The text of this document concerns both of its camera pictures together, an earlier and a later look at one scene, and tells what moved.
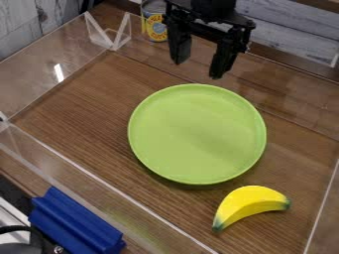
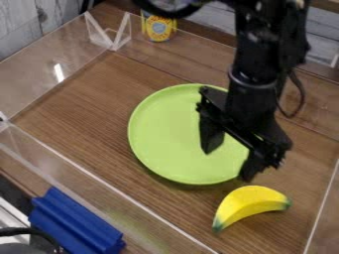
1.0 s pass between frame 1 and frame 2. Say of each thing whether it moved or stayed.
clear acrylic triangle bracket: stayed
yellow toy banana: stayed
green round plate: stayed
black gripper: moved
